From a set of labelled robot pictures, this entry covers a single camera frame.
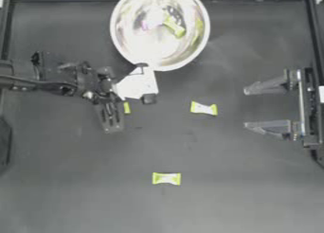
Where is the steel bowl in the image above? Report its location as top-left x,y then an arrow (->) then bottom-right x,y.
109,0 -> 212,73

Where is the purple candy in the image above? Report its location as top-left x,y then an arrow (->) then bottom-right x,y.
140,19 -> 153,32

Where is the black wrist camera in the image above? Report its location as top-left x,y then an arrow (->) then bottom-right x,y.
141,93 -> 158,106

